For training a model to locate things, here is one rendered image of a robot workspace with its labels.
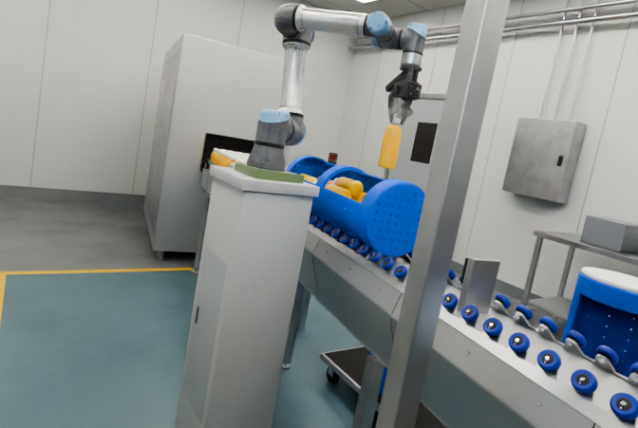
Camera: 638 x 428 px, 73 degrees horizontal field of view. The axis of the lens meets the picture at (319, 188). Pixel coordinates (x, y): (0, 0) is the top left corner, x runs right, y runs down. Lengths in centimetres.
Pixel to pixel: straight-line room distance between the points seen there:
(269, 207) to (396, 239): 48
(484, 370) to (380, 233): 62
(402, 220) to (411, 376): 72
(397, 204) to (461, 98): 73
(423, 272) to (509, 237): 436
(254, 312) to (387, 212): 62
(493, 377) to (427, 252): 36
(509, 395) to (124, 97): 567
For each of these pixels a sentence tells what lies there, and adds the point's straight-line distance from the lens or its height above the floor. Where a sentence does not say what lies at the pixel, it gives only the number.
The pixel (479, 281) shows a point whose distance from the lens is 129.
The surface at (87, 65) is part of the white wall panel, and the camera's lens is 612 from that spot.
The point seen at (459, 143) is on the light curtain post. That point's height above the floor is 137.
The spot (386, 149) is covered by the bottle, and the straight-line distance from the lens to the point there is 164.
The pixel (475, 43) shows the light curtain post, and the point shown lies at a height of 156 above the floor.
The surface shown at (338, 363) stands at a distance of 252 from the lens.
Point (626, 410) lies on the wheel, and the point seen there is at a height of 96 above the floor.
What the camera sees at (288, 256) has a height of 87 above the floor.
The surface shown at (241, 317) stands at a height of 64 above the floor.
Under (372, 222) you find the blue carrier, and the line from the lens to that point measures 152.
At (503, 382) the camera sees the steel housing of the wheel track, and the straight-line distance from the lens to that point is 112.
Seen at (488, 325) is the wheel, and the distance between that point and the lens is 115.
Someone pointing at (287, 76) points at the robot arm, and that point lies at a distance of 180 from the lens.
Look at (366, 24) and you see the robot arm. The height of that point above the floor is 174.
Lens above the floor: 132
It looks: 6 degrees down
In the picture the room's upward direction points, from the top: 10 degrees clockwise
